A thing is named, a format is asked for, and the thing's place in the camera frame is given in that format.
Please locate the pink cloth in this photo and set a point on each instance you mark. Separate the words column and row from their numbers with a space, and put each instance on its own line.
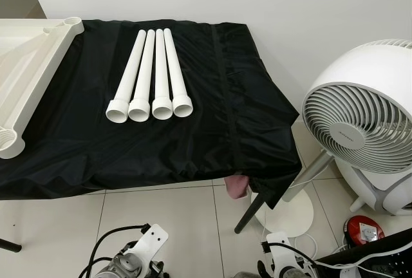
column 237, row 186

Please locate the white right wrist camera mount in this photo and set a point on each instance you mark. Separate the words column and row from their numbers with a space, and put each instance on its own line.
column 280, row 244

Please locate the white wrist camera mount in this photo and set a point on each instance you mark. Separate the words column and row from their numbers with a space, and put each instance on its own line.
column 280, row 244
column 151, row 239

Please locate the white standing fan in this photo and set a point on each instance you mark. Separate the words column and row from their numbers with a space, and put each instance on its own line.
column 386, row 72

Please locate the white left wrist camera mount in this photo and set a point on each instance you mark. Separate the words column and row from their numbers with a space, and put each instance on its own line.
column 151, row 239

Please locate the black rod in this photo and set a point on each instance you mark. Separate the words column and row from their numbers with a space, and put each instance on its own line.
column 9, row 246

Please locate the black tablecloth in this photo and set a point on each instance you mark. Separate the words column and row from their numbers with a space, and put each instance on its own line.
column 225, row 130

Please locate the cream plastic children table top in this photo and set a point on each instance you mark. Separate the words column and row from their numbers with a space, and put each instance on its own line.
column 26, row 65

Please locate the black box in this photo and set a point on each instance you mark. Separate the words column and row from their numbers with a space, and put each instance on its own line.
column 380, row 265

